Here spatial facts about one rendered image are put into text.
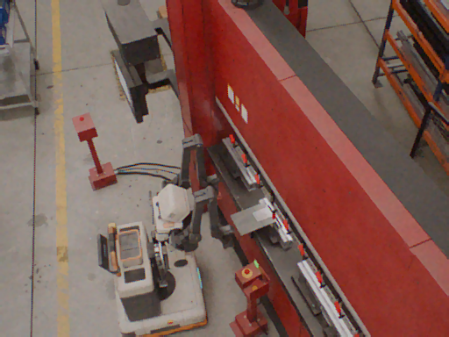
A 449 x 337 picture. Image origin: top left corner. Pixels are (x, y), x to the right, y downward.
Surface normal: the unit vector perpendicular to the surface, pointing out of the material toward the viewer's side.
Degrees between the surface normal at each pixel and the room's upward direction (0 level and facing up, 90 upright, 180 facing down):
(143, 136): 0
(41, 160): 0
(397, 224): 0
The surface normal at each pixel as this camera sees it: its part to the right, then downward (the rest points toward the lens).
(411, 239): -0.04, -0.63
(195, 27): 0.40, 0.70
